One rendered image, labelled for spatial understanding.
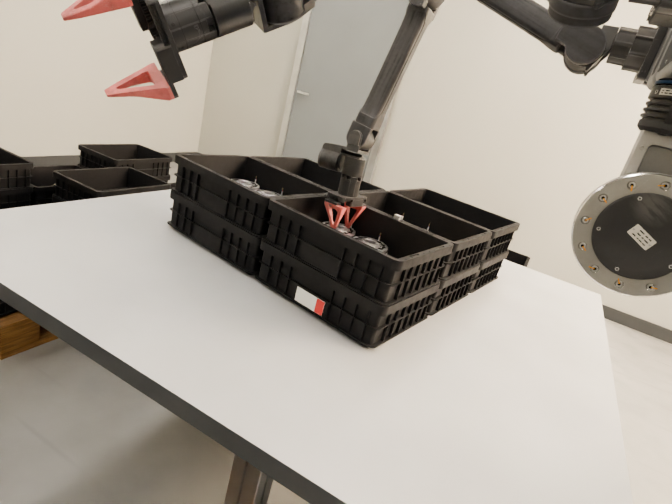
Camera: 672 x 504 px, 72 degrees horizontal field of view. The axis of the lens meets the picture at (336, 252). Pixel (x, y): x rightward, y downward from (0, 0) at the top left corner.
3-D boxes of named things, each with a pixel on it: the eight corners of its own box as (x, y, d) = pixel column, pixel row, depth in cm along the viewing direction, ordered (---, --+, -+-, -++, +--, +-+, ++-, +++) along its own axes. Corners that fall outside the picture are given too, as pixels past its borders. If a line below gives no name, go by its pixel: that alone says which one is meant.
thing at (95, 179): (121, 247, 250) (128, 166, 234) (161, 268, 239) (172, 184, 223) (47, 265, 215) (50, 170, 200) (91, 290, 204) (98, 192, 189)
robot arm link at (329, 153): (362, 131, 119) (373, 135, 127) (323, 121, 123) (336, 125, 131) (350, 177, 122) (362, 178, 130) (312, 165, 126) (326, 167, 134)
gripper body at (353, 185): (325, 197, 127) (330, 171, 125) (349, 197, 135) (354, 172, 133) (342, 205, 124) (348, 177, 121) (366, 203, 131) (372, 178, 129)
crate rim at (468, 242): (491, 239, 145) (494, 232, 144) (453, 252, 121) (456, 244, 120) (385, 196, 165) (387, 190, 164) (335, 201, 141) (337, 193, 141)
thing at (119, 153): (131, 213, 299) (138, 143, 283) (165, 229, 288) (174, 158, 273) (72, 222, 264) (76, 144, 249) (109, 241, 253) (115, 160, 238)
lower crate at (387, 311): (428, 321, 128) (442, 282, 124) (370, 355, 104) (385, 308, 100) (319, 262, 148) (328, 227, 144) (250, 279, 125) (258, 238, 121)
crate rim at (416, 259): (453, 252, 121) (456, 244, 120) (396, 272, 97) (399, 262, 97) (335, 201, 141) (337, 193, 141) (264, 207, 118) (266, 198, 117)
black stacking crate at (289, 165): (377, 221, 168) (386, 191, 165) (327, 230, 145) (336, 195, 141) (298, 186, 189) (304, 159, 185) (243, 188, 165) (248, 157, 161)
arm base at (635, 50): (644, 80, 94) (673, 16, 90) (601, 71, 97) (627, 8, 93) (639, 85, 101) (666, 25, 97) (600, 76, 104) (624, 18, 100)
